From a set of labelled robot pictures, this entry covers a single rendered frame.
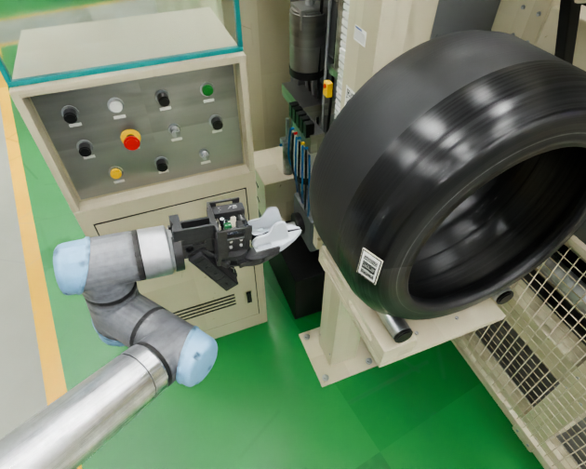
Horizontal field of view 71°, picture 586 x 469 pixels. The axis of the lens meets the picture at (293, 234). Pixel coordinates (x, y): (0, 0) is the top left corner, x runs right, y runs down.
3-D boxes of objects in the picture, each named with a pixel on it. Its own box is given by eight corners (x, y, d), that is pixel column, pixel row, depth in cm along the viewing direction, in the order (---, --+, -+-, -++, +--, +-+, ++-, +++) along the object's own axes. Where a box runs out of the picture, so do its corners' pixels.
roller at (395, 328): (326, 237, 113) (333, 224, 110) (339, 237, 115) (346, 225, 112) (392, 344, 90) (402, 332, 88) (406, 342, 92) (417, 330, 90)
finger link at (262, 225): (303, 208, 66) (248, 219, 63) (299, 234, 71) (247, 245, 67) (297, 197, 68) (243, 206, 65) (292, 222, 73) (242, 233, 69)
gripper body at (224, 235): (257, 227, 60) (173, 242, 56) (255, 265, 66) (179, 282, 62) (242, 194, 65) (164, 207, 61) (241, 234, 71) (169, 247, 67)
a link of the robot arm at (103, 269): (67, 274, 62) (50, 231, 57) (142, 260, 66) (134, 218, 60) (66, 313, 57) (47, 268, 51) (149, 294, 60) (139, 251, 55)
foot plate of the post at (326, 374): (299, 335, 191) (299, 332, 190) (350, 316, 198) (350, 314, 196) (322, 387, 174) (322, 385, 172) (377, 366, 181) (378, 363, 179)
